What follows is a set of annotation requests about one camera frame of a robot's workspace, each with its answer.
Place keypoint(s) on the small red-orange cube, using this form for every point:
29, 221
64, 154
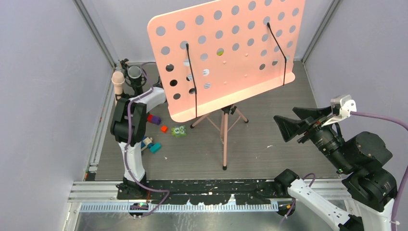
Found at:
164, 129

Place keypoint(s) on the teal toy brick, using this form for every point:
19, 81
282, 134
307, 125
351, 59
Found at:
155, 148

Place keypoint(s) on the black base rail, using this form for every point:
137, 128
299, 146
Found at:
207, 192

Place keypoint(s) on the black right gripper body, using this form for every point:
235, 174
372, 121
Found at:
326, 137

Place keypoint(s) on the blue toy brick car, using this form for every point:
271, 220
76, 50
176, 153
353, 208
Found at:
146, 143

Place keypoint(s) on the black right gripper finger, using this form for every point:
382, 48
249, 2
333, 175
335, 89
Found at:
312, 113
290, 128

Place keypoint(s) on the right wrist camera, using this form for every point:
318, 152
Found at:
341, 108

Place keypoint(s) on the pink music stand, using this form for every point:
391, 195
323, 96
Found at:
259, 39

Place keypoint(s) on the pink foam microphone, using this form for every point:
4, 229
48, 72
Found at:
118, 80

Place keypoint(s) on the purple and red brick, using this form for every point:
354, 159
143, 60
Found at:
154, 119

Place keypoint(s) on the red toy house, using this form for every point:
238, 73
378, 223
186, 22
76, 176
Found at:
220, 52

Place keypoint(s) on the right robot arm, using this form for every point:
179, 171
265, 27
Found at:
361, 159

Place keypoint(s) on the green owl number block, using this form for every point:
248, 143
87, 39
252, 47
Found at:
179, 131

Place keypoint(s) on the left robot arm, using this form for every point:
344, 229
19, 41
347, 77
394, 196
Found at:
128, 126

